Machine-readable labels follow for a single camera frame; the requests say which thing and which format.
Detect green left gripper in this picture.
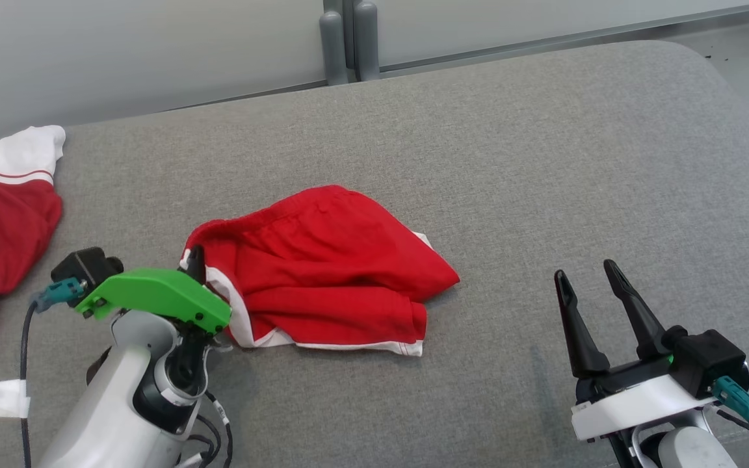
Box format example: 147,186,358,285
74,245,233,336

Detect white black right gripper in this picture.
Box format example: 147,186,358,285
554,258,717,443

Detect red shorts with white trim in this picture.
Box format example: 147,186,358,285
179,185,461,358

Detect teal left camera connector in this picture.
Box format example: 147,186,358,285
34,278,87,313

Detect teal camera connector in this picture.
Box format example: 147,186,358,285
712,376,749,437
34,278,87,313

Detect teal right camera connector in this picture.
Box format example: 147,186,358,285
712,376,749,437

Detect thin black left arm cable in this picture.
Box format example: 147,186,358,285
183,390,234,468

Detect black left camera cable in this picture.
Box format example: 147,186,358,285
20,302,40,468

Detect grey round post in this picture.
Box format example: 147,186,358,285
352,0,381,83

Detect grey metal rail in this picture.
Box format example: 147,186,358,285
378,0,749,73

